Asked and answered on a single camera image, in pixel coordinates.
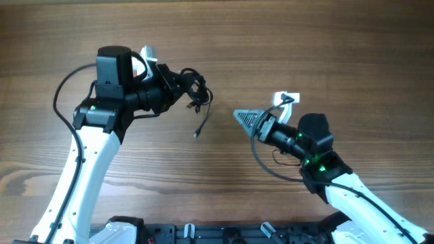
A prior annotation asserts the thick black USB cable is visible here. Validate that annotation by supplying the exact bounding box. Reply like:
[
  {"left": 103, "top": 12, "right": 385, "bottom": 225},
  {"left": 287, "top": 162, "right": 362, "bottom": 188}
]
[{"left": 178, "top": 67, "right": 214, "bottom": 115}]

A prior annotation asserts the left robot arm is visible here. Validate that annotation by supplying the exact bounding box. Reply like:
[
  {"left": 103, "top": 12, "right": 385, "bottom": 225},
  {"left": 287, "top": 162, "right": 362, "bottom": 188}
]
[{"left": 28, "top": 46, "right": 195, "bottom": 243}]

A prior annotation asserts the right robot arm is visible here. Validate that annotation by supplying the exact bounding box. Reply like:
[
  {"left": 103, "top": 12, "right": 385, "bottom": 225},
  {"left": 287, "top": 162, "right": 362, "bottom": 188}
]
[{"left": 233, "top": 109, "right": 433, "bottom": 243}]

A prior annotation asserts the right camera cable black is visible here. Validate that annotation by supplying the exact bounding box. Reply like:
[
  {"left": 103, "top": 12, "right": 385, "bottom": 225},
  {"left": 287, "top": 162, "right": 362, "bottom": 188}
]
[{"left": 250, "top": 96, "right": 418, "bottom": 244}]

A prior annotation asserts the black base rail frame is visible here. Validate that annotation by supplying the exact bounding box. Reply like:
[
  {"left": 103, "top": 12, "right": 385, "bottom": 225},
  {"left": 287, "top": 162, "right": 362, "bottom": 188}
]
[{"left": 136, "top": 222, "right": 333, "bottom": 244}]

